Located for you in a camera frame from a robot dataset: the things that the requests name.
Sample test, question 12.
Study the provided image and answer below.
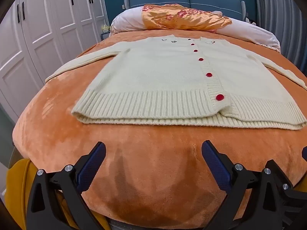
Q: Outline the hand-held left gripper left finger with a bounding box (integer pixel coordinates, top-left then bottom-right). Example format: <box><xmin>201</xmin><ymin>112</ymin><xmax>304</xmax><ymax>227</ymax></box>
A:
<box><xmin>25</xmin><ymin>141</ymin><xmax>107</xmax><ymax>230</ymax></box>

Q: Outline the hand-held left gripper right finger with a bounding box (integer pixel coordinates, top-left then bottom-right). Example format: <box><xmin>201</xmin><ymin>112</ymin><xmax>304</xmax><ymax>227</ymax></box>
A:
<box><xmin>201</xmin><ymin>140</ymin><xmax>292</xmax><ymax>230</ymax></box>

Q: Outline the cream knit cardigan sweater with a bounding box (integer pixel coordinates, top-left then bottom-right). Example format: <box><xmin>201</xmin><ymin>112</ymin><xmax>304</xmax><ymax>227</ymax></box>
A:
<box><xmin>45</xmin><ymin>36</ymin><xmax>307</xmax><ymax>131</ymax></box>

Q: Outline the orange plush blanket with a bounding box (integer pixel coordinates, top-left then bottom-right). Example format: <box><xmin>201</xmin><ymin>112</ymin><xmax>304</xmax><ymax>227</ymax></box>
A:
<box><xmin>11</xmin><ymin>27</ymin><xmax>307</xmax><ymax>230</ymax></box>

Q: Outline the yellow cloth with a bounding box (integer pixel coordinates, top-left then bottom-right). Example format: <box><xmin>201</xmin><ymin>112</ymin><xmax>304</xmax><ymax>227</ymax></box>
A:
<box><xmin>5</xmin><ymin>158</ymin><xmax>111</xmax><ymax>230</ymax></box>

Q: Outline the white panelled wardrobe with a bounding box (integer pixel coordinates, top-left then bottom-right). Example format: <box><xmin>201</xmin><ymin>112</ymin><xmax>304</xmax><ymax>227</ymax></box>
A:
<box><xmin>0</xmin><ymin>0</ymin><xmax>108</xmax><ymax>122</ymax></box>

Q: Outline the grey curtain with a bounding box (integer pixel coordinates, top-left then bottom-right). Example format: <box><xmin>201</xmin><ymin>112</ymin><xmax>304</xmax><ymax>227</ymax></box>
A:
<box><xmin>253</xmin><ymin>0</ymin><xmax>307</xmax><ymax>75</ymax></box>

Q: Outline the orange floral satin quilt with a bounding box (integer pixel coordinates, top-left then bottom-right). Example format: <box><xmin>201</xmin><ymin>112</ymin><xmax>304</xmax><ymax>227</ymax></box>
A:
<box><xmin>141</xmin><ymin>3</ymin><xmax>233</xmax><ymax>31</ymax></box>

